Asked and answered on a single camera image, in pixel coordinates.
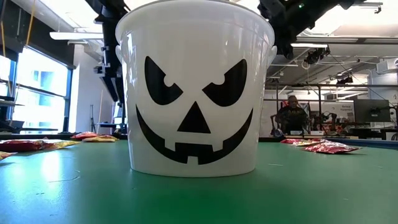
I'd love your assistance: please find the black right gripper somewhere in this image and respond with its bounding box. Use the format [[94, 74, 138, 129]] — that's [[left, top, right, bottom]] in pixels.
[[257, 0, 315, 60]]

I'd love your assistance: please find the white ceiling light bar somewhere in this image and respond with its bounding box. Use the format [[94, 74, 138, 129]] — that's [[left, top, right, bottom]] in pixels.
[[49, 30, 105, 40], [290, 42, 330, 49]]

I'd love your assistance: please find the black ceiling fixture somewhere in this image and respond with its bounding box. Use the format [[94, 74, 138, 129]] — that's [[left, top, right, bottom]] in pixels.
[[335, 74, 354, 85]]

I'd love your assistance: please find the person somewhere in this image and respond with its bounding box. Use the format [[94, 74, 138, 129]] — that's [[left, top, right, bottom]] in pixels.
[[275, 95, 310, 136]]

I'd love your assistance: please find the black computer monitor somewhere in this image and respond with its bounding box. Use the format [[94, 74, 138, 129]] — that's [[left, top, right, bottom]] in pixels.
[[353, 98, 392, 123]]

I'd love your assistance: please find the green table mat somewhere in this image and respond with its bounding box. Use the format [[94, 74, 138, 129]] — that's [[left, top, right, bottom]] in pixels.
[[0, 139, 398, 224]]

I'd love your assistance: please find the black tripod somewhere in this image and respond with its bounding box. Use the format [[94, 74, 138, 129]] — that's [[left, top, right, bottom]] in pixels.
[[89, 104, 97, 133]]

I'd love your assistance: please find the large window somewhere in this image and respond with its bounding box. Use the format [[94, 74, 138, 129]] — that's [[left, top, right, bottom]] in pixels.
[[0, 46, 74, 133]]

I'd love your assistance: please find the black ceiling camera rig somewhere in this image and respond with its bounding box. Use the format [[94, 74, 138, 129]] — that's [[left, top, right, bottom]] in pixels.
[[303, 46, 331, 66]]

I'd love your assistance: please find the white ceiling duct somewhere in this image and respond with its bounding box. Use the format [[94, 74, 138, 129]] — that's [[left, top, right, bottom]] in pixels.
[[295, 18, 398, 40]]

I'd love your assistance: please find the black gantry frame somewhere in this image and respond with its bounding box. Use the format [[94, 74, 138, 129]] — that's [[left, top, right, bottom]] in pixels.
[[259, 82, 398, 134]]

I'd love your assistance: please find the yellow hanging strap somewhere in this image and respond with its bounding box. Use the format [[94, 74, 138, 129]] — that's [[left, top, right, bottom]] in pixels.
[[25, 0, 37, 47]]

